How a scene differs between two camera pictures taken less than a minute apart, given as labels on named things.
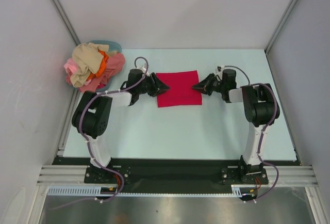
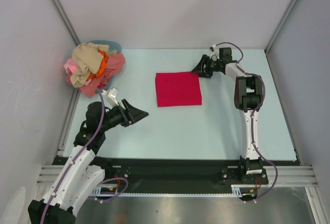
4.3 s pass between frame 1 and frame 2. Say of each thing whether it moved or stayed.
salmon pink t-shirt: stayed
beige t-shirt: stayed
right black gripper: moved
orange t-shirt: stayed
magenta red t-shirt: stayed
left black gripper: moved
